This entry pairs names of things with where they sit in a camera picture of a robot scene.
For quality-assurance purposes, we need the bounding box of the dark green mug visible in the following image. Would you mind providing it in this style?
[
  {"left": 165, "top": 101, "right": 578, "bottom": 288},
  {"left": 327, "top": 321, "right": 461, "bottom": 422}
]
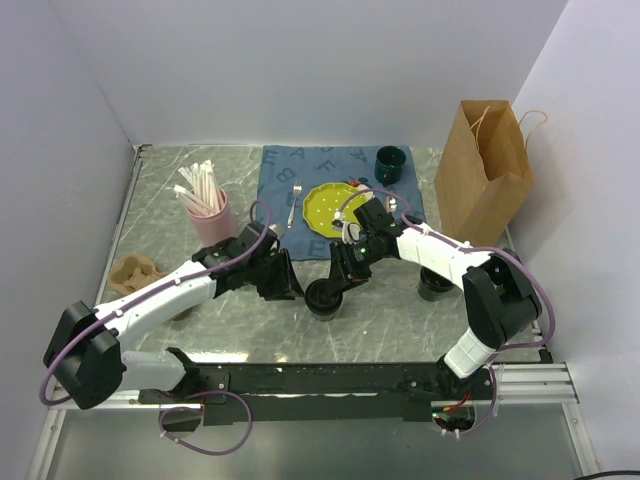
[{"left": 374, "top": 146, "right": 407, "bottom": 186}]

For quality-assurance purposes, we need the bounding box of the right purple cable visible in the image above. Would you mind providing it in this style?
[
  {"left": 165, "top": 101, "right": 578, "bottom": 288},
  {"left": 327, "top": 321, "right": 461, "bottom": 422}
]
[{"left": 335, "top": 187, "right": 557, "bottom": 439}]

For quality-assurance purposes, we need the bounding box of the silver fork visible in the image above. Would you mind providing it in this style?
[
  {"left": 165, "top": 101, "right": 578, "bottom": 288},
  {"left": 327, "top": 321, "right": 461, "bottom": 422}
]
[{"left": 287, "top": 179, "right": 303, "bottom": 229}]

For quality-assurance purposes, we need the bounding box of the pink straw holder cup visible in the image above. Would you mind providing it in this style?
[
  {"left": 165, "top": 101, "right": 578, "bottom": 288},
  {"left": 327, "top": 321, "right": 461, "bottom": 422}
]
[{"left": 186, "top": 189, "right": 239, "bottom": 247}]

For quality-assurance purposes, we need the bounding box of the small cartoon figurine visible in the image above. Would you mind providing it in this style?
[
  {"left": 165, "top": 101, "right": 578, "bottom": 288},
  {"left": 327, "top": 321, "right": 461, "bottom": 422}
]
[{"left": 347, "top": 177, "right": 371, "bottom": 190}]

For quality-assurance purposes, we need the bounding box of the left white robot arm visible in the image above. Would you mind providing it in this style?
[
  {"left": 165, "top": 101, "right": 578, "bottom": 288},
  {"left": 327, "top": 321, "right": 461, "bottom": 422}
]
[{"left": 43, "top": 222, "right": 303, "bottom": 409}]

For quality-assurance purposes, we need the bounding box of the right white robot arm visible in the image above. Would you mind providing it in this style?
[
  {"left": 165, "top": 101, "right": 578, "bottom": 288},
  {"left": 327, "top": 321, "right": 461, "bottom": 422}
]
[{"left": 305, "top": 198, "right": 542, "bottom": 399}]

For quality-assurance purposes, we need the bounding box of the dark transparent coffee cup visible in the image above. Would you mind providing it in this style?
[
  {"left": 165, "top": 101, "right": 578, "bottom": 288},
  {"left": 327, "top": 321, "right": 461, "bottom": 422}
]
[{"left": 311, "top": 309, "right": 340, "bottom": 322}]

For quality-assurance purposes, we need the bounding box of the black coffee cup lid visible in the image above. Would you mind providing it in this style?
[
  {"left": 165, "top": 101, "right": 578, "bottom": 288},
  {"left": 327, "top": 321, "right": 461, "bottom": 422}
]
[{"left": 304, "top": 279, "right": 343, "bottom": 316}]

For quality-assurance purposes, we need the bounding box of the brown cardboard cup carrier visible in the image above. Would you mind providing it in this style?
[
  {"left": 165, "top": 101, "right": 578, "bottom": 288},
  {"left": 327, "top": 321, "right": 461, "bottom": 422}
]
[{"left": 108, "top": 254, "right": 168, "bottom": 296}]

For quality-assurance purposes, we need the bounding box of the silver spoon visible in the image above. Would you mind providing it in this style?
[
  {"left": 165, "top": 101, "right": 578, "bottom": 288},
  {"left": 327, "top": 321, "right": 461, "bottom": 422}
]
[{"left": 384, "top": 196, "right": 398, "bottom": 213}]

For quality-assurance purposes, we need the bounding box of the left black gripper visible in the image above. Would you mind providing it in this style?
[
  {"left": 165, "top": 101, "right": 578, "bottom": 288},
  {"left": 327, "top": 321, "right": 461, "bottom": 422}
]
[{"left": 246, "top": 248, "right": 305, "bottom": 301}]

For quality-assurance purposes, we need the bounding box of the white wrapped straws bundle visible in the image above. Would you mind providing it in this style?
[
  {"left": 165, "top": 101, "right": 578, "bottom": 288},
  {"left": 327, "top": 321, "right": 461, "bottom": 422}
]
[{"left": 173, "top": 159, "right": 224, "bottom": 217}]

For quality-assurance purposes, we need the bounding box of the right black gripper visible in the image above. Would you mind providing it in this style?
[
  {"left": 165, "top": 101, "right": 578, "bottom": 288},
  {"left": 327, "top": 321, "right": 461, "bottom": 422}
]
[{"left": 326, "top": 236, "right": 387, "bottom": 296}]

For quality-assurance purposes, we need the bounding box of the black cup stack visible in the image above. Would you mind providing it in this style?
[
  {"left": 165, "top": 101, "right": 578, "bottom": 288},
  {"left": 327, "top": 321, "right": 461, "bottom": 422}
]
[{"left": 417, "top": 267, "right": 455, "bottom": 302}]

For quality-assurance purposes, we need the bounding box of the brown paper bag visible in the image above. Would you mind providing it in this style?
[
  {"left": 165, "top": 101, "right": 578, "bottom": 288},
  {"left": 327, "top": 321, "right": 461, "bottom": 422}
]
[{"left": 434, "top": 100, "right": 535, "bottom": 246}]

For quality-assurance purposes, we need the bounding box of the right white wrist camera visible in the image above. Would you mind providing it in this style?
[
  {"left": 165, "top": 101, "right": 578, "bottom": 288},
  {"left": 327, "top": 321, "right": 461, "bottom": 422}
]
[{"left": 331, "top": 211, "right": 361, "bottom": 244}]

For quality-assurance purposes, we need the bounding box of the yellow dotted plate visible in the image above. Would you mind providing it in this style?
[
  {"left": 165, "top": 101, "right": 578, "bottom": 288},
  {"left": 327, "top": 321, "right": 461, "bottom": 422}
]
[{"left": 303, "top": 182, "right": 360, "bottom": 239}]

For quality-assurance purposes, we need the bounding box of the blue alphabet placemat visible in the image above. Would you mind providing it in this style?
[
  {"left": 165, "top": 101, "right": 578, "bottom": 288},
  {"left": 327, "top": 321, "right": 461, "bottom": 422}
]
[{"left": 257, "top": 145, "right": 425, "bottom": 261}]

